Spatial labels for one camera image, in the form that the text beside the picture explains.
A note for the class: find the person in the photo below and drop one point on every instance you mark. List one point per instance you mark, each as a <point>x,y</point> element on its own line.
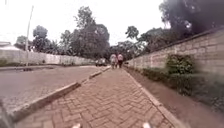
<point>120,60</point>
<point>113,60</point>

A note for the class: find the car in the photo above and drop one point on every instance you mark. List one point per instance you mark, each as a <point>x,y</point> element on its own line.
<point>100,62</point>

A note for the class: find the grey stone block wall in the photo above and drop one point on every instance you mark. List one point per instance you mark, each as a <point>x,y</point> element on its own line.
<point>206,46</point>

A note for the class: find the grey stone kerb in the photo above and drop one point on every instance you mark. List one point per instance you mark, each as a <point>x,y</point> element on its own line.
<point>50,96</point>

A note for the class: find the robot's own part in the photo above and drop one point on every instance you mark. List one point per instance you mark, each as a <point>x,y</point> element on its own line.
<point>76,126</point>
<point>146,125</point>

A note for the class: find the bare earth strip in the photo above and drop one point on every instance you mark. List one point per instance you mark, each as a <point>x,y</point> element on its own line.
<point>180,105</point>

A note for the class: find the brick paved road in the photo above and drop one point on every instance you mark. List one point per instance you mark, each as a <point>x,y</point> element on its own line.
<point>36,83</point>

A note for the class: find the pole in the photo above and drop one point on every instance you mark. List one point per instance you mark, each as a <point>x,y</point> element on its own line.
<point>28,36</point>

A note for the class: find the row of trees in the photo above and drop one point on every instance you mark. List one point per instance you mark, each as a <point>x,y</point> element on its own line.
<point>90,40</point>

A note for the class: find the green bush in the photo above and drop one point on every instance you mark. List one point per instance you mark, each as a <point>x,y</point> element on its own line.
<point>180,64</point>

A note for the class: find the red brick path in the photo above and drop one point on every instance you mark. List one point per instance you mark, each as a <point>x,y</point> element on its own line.
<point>110,100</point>

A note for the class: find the white boundary wall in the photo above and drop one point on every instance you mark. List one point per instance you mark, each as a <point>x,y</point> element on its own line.
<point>43,58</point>

